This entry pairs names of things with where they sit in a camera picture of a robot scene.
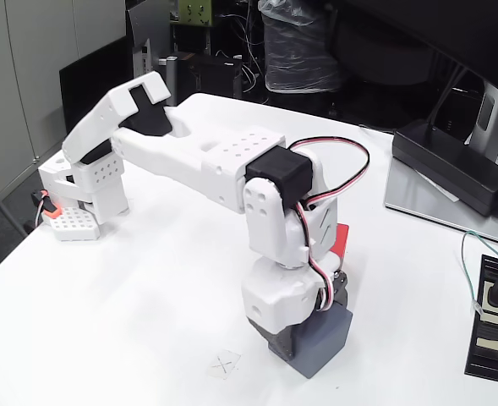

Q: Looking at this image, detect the grey cube block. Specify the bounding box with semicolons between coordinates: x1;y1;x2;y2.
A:
289;304;354;380

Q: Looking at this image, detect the red cube block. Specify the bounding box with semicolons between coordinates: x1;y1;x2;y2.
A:
331;222;352;266

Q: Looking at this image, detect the silver monitor stand base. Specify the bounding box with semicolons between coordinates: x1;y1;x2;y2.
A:
383;156;498;249

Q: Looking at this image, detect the black power strip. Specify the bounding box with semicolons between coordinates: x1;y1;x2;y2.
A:
463;253;498;383

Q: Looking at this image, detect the black power adapter brick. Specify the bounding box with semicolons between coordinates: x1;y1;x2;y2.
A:
391;118;498;217

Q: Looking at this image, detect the silver monitor stand neck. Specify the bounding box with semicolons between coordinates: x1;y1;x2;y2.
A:
468;80;498;157

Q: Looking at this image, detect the black box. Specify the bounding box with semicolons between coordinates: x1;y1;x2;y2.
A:
176;52;244;101

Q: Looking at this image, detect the black monitor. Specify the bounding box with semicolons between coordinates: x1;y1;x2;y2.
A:
341;0;498;102

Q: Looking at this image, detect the green board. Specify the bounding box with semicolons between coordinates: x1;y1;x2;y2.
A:
177;0;212;26

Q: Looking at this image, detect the grey computer case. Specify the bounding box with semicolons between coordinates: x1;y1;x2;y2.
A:
125;0;173;77

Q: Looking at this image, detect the green wire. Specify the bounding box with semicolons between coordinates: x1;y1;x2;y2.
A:
459;230;498;314

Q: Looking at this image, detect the orange cable connector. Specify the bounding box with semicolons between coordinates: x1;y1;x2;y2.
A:
30;189;62;219

